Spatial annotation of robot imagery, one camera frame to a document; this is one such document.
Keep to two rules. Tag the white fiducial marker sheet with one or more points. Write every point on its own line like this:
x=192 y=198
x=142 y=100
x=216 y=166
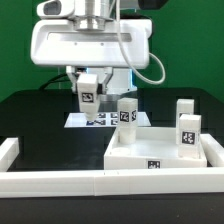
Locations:
x=104 y=119

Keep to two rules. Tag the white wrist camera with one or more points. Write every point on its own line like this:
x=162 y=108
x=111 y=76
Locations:
x=52 y=9

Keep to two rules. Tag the white U-shaped obstacle fence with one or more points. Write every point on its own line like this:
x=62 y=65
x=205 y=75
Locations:
x=102 y=183

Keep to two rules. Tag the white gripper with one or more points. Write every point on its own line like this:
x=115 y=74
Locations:
x=57 y=43

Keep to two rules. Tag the white square tabletop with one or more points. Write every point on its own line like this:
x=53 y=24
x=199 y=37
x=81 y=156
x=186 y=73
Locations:
x=154 y=148

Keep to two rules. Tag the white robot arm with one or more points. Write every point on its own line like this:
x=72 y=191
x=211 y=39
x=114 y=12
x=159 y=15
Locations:
x=92 y=15

